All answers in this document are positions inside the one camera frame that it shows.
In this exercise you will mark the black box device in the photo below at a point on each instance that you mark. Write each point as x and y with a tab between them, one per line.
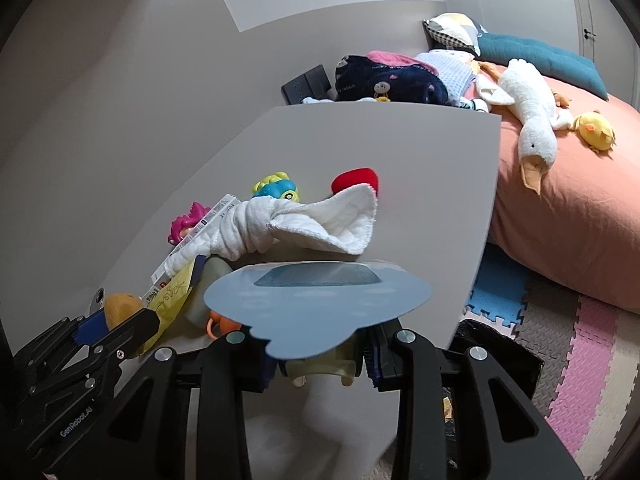
305	85

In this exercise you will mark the red plush item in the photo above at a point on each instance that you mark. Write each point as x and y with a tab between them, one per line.
355	177

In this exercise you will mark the navy printed blanket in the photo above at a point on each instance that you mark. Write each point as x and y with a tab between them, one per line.
385	80

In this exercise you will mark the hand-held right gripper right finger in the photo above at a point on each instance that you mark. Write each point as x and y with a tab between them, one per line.
382	365

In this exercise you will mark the pastel foam puzzle mat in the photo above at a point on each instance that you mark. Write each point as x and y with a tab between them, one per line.
575	360

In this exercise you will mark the white door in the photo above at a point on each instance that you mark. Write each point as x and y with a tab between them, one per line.
582	5

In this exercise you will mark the checkered patchwork pillow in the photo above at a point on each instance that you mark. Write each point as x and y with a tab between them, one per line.
452	30

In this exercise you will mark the teal cushion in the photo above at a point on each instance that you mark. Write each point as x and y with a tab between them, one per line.
540	57

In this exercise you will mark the yellow duck plush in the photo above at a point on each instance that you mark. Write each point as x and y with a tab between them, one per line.
594	130

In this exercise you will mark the small orange plastic piece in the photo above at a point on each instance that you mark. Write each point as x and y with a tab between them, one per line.
216	325

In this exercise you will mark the blue green turtle toy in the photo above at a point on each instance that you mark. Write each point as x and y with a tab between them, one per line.
275	187

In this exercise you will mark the white terry cloth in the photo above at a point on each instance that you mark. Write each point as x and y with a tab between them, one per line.
295	222

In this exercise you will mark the orange brown round item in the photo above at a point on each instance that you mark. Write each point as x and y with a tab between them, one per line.
122	306

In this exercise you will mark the blue cloud-shaped package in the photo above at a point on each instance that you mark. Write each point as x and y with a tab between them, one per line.
315	310

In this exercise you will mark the bed with orange sheet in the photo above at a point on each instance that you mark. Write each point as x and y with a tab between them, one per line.
575	220

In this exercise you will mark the pink toy figure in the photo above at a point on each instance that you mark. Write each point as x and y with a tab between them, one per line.
185	222

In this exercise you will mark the black bag trash bin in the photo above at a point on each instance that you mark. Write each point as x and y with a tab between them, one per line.
482	332

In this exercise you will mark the pink cloth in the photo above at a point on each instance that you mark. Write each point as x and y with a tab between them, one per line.
395	58

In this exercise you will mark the long white carton box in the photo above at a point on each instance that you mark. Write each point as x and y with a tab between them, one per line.
200	230

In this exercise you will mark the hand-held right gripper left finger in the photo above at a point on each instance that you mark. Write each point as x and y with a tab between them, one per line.
220	365

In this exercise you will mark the white goose plush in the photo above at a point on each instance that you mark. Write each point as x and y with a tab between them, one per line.
530	105

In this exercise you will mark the small white cloth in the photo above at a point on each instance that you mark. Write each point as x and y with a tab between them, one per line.
317	101

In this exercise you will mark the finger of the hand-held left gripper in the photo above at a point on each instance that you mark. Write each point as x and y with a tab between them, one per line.
137	327
92	327

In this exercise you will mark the light blue knit blanket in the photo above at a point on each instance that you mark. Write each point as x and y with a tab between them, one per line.
452	75

